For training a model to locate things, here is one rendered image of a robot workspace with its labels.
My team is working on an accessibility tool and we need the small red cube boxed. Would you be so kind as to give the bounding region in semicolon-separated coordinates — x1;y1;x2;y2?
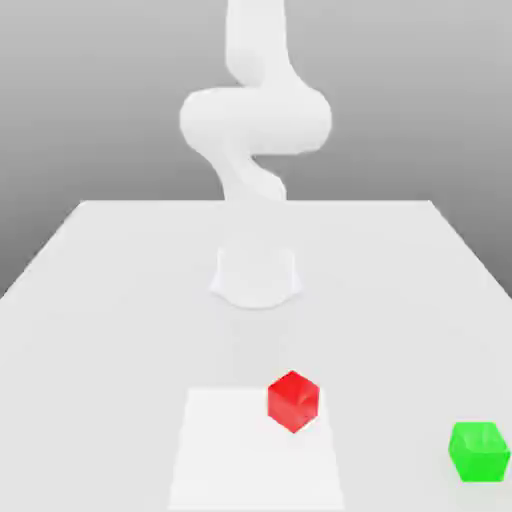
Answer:
266;369;321;435

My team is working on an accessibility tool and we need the small green cube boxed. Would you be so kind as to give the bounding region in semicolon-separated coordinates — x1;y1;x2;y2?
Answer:
447;420;512;484

